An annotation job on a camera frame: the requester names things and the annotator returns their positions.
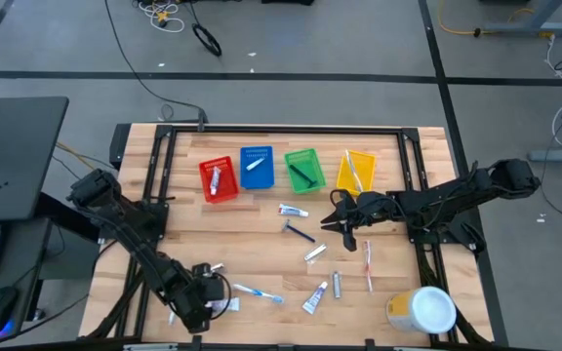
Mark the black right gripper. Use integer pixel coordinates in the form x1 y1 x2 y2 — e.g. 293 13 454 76
320 192 400 233

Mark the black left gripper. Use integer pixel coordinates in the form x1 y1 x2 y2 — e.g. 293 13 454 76
176 262 227 318

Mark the red white toothpaste tube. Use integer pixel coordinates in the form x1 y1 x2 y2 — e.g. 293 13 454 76
277 203 310 218

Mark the red toothbrush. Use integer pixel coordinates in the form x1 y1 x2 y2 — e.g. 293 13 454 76
362 239 375 293

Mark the blue white toothbrush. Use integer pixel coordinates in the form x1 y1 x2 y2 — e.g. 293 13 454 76
343 148 365 194

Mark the white blue toothpaste tube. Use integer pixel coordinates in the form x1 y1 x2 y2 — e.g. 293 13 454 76
301 281 330 316

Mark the small white toothpaste tube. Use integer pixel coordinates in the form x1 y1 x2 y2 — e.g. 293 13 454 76
209 166 222 197

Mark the green plastic basket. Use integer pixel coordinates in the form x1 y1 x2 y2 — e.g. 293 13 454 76
284 147 328 194

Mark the yellow plastic basket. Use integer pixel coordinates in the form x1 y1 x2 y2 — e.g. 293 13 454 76
335 148 378 197

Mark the red plastic basket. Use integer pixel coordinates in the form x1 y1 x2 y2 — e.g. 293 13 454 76
198 155 240 204

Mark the blue plastic basket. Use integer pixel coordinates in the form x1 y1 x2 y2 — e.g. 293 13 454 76
239 145 276 190

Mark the yellow canister with white lid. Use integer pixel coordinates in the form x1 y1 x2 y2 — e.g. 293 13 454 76
384 286 458 335

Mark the black table corner plate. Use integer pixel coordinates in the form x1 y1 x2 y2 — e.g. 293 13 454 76
108 123 132 170

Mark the dark grey desk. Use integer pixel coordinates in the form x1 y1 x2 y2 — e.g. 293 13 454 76
0 216 56 342

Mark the black desk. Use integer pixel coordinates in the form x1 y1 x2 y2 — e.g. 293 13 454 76
0 96 70 223

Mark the grey desk foot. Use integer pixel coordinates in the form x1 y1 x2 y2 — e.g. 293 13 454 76
528 148 562 164

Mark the grey desk leg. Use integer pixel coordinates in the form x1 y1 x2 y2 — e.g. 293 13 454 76
483 0 562 38

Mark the black aluminium table frame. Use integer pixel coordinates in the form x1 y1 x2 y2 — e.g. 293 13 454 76
85 124 487 350

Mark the black floor cable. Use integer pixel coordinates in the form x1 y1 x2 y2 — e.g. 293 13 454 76
102 0 209 133

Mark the black cable loop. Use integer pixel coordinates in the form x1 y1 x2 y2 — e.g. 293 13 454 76
191 22 223 58

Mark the yellow floor cable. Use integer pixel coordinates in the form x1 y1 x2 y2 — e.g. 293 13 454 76
436 0 555 38

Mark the white cable coil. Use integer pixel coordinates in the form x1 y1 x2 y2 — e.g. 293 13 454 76
137 0 185 34

